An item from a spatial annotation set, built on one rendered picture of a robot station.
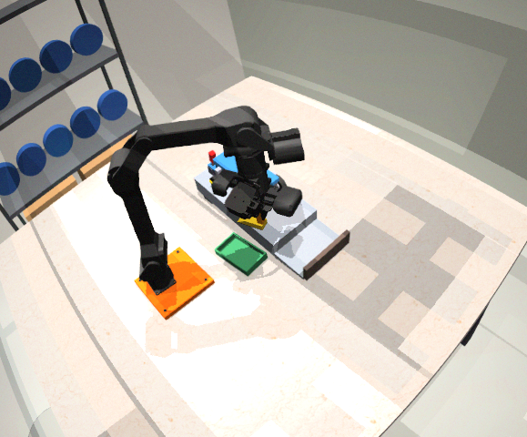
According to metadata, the green tray floor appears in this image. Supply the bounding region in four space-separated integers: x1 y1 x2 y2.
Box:
220 238 262 269

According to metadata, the green tray rim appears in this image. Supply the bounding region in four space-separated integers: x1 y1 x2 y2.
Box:
214 232 268 276

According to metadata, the small blue-topped trolley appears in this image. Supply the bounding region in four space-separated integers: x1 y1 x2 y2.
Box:
208 152 287 191

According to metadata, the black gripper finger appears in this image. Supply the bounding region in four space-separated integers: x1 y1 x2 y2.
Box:
260 204 273 220

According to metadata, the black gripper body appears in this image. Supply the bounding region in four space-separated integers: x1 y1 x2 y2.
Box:
211 163 303 217

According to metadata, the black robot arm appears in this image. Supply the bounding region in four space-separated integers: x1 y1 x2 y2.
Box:
106 106 305 296

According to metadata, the red-headed metal pin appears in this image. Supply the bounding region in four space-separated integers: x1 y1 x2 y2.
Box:
208 150 216 166

